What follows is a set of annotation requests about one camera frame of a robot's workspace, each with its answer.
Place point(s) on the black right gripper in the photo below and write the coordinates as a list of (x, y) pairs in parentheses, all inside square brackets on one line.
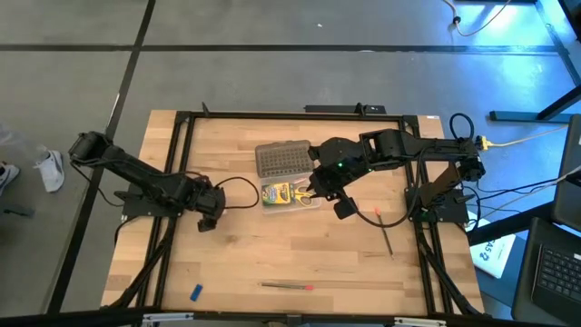
[(336, 186)]

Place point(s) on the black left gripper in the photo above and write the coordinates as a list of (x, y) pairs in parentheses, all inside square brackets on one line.
[(209, 200)]

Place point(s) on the green yellow crayon box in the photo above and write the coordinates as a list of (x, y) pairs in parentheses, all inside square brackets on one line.
[(276, 194)]

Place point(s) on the clear pencil case grey lid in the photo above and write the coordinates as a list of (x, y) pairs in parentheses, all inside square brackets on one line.
[(281, 159)]

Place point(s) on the dark pencil orange eraser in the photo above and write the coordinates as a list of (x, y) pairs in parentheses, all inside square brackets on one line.
[(385, 234)]

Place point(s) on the blue eraser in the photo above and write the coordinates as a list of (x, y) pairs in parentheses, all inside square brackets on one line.
[(196, 293)]

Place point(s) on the black pencil pink eraser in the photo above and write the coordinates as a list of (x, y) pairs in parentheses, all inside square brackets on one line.
[(286, 286)]

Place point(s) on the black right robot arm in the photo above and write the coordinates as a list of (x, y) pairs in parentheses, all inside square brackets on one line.
[(408, 145)]

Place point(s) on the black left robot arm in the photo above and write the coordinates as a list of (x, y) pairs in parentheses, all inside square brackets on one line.
[(136, 170)]

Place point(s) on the black mounting bar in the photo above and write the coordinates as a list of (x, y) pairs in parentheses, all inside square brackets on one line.
[(336, 109)]

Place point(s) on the person's foot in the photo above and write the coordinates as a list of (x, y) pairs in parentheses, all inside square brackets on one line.
[(8, 175), (51, 172)]

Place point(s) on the white cardboard box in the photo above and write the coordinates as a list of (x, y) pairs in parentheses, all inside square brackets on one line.
[(492, 259)]

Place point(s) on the black diagonal desk bar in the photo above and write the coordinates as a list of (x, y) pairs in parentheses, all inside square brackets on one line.
[(508, 222)]

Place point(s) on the black crossbeam silver brackets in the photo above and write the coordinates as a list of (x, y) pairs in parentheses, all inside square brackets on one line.
[(68, 319)]

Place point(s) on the black laptop lid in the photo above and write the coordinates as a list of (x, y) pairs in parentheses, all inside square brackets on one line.
[(569, 200)]

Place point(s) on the black laptop with keyboard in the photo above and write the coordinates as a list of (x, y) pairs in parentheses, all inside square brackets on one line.
[(558, 272)]

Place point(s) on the black metal table frame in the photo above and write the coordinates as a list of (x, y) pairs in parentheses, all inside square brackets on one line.
[(295, 116)]

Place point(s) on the black desk leg frame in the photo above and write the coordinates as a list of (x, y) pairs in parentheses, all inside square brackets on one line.
[(517, 115)]

